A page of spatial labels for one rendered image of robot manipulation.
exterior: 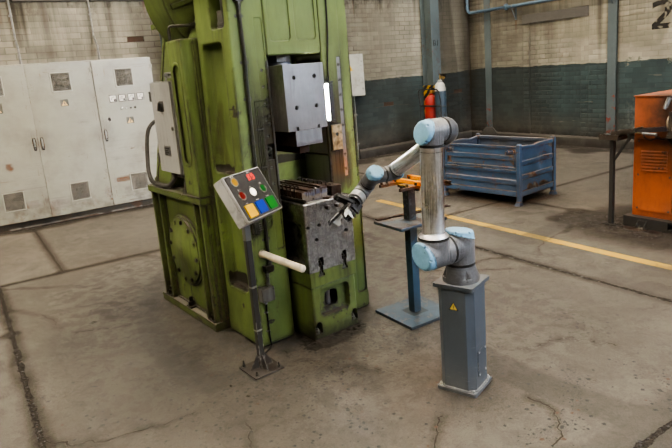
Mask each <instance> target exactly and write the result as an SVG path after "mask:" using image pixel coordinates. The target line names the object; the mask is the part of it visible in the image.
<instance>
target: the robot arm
mask: <svg viewBox="0 0 672 448"><path fill-rule="evenodd" d="M458 133H459V129H458V125H457V123H456V122H455V121H454V120H453V119H452V118H449V117H439V118H433V119H425V120H422V121H420V122H418V123H417V125H416V126H415V128H414V140H416V141H415V142H416V143H417V144H416V145H415V146H413V147H412V148H411V149H410V150H408V151H407V152H406V153H404V154H403V155H402V156H400V157H399V158H398V159H397V160H395V161H393V162H392V163H391V164H389V165H387V166H382V167H380V166H378V165H372V166H370V167H369V168H368V169H367V170H366V172H365V174H364V175H363V177H362V178H361V180H360V181H359V183H358V184H357V186H356V187H355V188H354V190H353V191H352V192H351V194H350V195H349V197H347V196H345V195H342V194H340V193H336V194H335V195H333V199H334V200H336V201H338V202H341V203H343V204H344V206H343V207H342V208H341V209H340V210H339V211H338V212H337V213H336V214H335V215H334V217H333V218H332V219H331V220H330V222H329V226H330V225H331V224H332V223H334V224H336V225H338V226H340V225H341V219H342V217H343V216H344V219H345V220H347V221H348V222H349V221H351V219H352V218H353V219H354V217H355V218H356V217H357V216H358V214H359V213H360V212H359V211H360V210H361V209H362V207H363V206H362V205H363V203H364V202H365V200H366V199H367V198H368V196H369V195H370V193H371V192H372V191H373V190H374V188H375V186H376V185H377V184H379V183H384V182H388V181H393V180H399V179H401V178H402V177H403V175H404V173H405V172H406V171H408V170H409V169H411V168H412V167H413V166H415V165H416V164H417V163H419V162H420V174H421V209H422V232H421V233H420V234H419V235H418V242H417V243H415V244H414V245H413V247H412V254H413V255H412V257H413V260H414V262H415V263H416V265H417V266H418V267H419V268H420V269H422V270H424V271H431V270H435V269H438V268H441V267H444V266H445V269H444V272H443V275H442V280H443V281H444V282H445V283H447V284H450V285H456V286H466V285H472V284H475V283H477V282H479V280H480V275H479V272H478V270H477V267H476V265H475V238H474V232H473V230H471V229H469V228H465V227H448V228H446V229H445V217H444V163H443V147H444V145H449V144H451V143H452V142H453V141H454V140H455V139H456V138H457V136H458ZM341 213H342V215H343V216H342V215H341ZM356 214H357V216H356Z"/></svg>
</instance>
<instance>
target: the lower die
mask: <svg viewBox="0 0 672 448"><path fill-rule="evenodd" d="M288 181H294V182H300V183H306V184H311V185H317V186H319V188H317V189H315V187H313V186H307V185H302V184H296V183H290V182H285V181H282V180H280V183H282V184H286V185H288V184H289V185H290V186H291V185H294V187H295V186H298V187H299V190H298V188H297V187H295V197H296V198H298V199H302V200H305V201H306V202H310V201H314V200H318V199H322V197H324V196H327V185H321V184H315V183H309V182H304V181H298V180H292V179H289V180H288ZM282 184H280V194H281V195H282ZM286 185H283V194H284V196H286ZM289 185H288V186H287V195H288V197H290V186H289ZM294 187H293V186H291V196H292V197H293V198H294ZM313 198H314V200H313Z"/></svg>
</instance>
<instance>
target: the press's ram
mask: <svg viewBox="0 0 672 448"><path fill-rule="evenodd" d="M268 69H269V79H270V88H271V98H272V108H273V118H274V127H275V132H295V131H301V130H308V129H314V128H321V127H327V126H328V124H327V112H326V100H325V88H324V76H323V64H322V62H315V63H301V64H287V65H276V66H268Z"/></svg>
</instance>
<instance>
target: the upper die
mask: <svg viewBox="0 0 672 448"><path fill-rule="evenodd" d="M275 137H276V145H282V146H293V147H299V146H305V145H311V144H316V143H322V142H323V138H322V128H314V129H308V130H301V131H295V132H275Z"/></svg>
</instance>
